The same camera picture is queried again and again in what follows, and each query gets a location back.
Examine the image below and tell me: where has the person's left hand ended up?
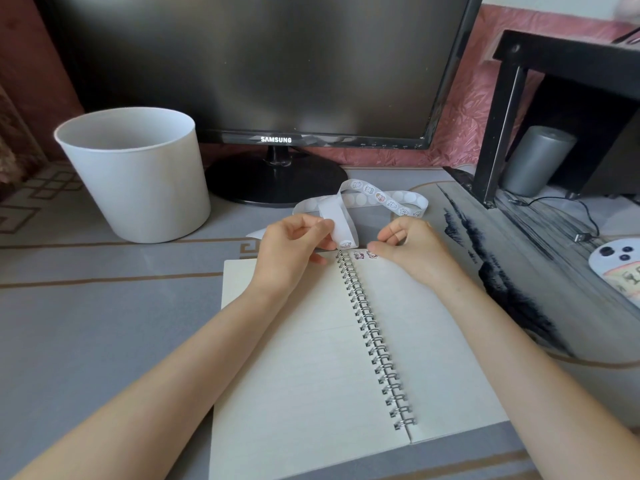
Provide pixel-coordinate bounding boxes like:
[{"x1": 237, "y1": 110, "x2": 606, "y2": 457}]
[{"x1": 247, "y1": 214, "x2": 339, "y2": 298}]

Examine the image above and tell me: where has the person's right hand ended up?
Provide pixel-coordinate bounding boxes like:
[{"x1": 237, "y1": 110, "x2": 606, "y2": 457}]
[{"x1": 367, "y1": 216, "x2": 473, "y2": 301}]

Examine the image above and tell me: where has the white sticker strip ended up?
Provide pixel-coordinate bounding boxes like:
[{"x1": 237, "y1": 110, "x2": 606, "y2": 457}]
[{"x1": 245, "y1": 178, "x2": 430, "y2": 249}]

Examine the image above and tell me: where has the cream spiral notebook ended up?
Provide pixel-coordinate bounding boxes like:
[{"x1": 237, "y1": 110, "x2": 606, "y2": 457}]
[{"x1": 207, "y1": 248, "x2": 510, "y2": 480}]

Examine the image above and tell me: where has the person's left forearm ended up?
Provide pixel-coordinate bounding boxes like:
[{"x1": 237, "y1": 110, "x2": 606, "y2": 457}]
[{"x1": 0, "y1": 282, "x2": 289, "y2": 480}]

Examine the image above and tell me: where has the person's right forearm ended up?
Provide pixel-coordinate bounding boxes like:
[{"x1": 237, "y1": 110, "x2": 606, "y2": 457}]
[{"x1": 439, "y1": 282, "x2": 640, "y2": 480}]

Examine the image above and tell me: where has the grey cylindrical speaker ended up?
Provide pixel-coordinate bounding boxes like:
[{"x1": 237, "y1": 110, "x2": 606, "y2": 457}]
[{"x1": 501, "y1": 125, "x2": 577, "y2": 197}]

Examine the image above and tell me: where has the white plastic waste bin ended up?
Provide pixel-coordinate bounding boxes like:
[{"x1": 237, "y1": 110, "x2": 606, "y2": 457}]
[{"x1": 53, "y1": 107, "x2": 211, "y2": 244}]

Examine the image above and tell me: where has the white labelled VR controller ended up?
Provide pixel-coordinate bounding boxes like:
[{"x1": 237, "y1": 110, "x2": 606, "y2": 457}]
[{"x1": 588, "y1": 237, "x2": 640, "y2": 309}]

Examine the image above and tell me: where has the black computer monitor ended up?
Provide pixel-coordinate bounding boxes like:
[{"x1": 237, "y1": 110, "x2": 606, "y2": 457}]
[{"x1": 35, "y1": 0, "x2": 485, "y2": 208}]

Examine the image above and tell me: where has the grey patterned desk mat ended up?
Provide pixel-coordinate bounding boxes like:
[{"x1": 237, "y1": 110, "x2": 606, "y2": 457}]
[{"x1": 0, "y1": 162, "x2": 640, "y2": 480}]

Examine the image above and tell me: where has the brown floral curtain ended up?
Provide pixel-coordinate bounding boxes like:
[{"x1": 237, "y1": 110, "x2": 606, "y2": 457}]
[{"x1": 0, "y1": 84, "x2": 49, "y2": 195}]

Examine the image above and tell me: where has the black shelf frame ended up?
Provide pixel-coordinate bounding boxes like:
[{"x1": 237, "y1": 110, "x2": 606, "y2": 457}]
[{"x1": 442, "y1": 29, "x2": 640, "y2": 209}]

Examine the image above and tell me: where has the black cable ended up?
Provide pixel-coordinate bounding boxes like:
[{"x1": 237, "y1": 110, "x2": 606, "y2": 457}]
[{"x1": 512, "y1": 194, "x2": 600, "y2": 241}]

